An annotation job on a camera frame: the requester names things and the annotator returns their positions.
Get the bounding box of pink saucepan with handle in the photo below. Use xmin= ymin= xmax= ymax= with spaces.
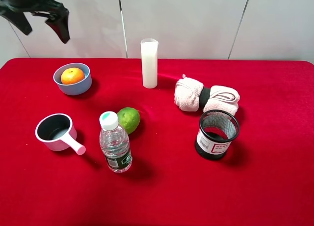
xmin=35 ymin=113 xmax=86 ymax=155

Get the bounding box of blue bowl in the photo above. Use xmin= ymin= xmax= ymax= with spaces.
xmin=53 ymin=63 xmax=92 ymax=96

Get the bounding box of rolled pink towel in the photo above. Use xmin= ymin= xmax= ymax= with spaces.
xmin=174 ymin=75 xmax=240 ymax=115

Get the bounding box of red table cloth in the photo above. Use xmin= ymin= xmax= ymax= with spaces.
xmin=0 ymin=58 xmax=314 ymax=226

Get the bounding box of tall white cylinder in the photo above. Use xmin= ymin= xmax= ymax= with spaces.
xmin=140 ymin=38 xmax=158 ymax=88

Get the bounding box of clear water bottle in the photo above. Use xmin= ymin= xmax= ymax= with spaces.
xmin=99 ymin=111 xmax=132 ymax=173

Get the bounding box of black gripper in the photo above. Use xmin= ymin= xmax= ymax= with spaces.
xmin=0 ymin=0 xmax=70 ymax=44

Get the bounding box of black mesh pen holder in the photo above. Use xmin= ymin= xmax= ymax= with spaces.
xmin=195 ymin=110 xmax=240 ymax=160

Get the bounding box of orange mandarin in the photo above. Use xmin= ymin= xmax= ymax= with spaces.
xmin=61 ymin=67 xmax=85 ymax=85

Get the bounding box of green lime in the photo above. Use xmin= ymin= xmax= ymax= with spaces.
xmin=117 ymin=107 xmax=141 ymax=135

